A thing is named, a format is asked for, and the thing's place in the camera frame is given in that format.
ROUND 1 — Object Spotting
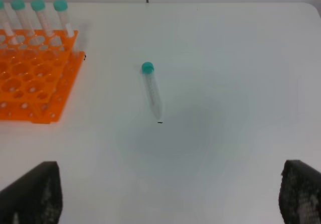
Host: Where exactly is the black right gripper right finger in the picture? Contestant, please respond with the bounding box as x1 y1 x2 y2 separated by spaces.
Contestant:
278 160 320 223

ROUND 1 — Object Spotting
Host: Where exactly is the racked tube teal cap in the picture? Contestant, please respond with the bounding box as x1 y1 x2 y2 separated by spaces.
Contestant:
31 0 61 46
11 0 39 46
53 0 75 38
0 0 18 45

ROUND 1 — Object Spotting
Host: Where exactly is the orange test tube rack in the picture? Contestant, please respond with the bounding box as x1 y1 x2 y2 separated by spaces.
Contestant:
1 29 85 124

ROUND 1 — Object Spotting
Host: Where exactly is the clear tube with teal cap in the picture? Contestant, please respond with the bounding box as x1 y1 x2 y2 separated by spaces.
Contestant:
141 62 163 122

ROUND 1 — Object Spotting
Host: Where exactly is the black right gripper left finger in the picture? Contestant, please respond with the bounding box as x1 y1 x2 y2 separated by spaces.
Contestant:
1 161 63 223

